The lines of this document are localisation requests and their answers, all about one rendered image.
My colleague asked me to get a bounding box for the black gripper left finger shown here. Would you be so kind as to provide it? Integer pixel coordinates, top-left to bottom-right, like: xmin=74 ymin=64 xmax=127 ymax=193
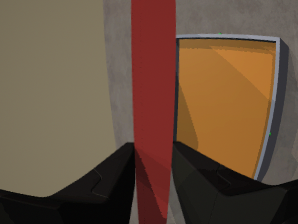
xmin=0 ymin=141 xmax=136 ymax=224

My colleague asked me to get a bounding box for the red panel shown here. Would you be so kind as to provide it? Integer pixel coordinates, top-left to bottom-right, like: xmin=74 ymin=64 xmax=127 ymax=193
xmin=130 ymin=0 xmax=177 ymax=224

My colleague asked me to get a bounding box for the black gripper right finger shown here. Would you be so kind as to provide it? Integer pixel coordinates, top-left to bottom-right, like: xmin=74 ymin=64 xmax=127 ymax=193
xmin=172 ymin=141 xmax=298 ymax=224

